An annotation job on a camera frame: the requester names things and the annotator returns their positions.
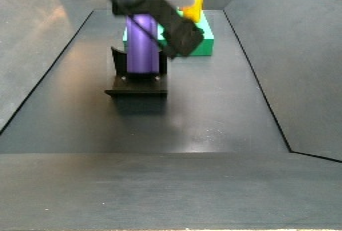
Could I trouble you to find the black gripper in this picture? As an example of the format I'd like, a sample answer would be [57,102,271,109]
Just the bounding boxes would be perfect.
[112,0,204,59]

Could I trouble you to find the purple arch block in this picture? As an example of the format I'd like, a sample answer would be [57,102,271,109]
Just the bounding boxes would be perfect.
[127,14,159,74]

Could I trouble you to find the black arch fixture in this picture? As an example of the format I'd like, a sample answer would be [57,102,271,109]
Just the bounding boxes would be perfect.
[104,48,168,97]

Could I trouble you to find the green shape sorter base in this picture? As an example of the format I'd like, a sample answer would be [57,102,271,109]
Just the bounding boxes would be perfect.
[121,11,215,56]

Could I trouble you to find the orange rectangular block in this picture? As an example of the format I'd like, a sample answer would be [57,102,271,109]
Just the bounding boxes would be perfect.
[180,0,203,23]

